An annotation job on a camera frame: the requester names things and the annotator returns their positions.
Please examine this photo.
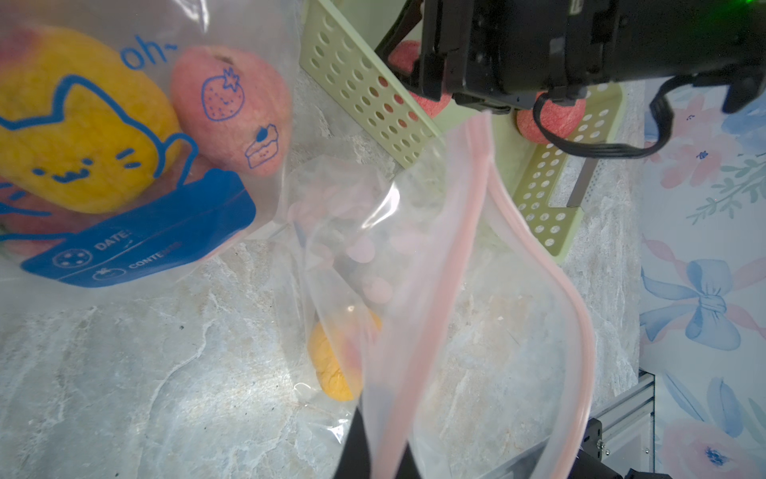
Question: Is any light green plastic basket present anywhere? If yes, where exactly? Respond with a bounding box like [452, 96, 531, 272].
[298, 0, 626, 265]

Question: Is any blue zipper clear bag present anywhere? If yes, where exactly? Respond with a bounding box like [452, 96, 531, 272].
[1, 1, 302, 305]

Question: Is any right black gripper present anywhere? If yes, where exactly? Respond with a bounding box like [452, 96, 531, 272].
[382, 0, 765, 114]

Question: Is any yellow peach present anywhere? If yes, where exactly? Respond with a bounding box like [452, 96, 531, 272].
[307, 321, 362, 402]
[1, 26, 183, 214]

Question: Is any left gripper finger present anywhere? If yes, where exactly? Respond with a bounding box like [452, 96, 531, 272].
[333, 407, 422, 479]

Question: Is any pink peach bottom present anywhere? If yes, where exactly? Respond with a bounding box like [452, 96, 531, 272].
[1, 178, 78, 257]

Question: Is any yellow peach top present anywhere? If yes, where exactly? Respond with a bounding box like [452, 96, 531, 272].
[307, 321, 362, 402]

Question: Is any pink peach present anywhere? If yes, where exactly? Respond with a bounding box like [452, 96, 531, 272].
[516, 99, 586, 145]
[171, 46, 292, 178]
[388, 40, 452, 119]
[1, 178, 78, 257]

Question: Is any pink zipper clear bag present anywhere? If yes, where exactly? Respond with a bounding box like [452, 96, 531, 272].
[277, 114, 594, 478]

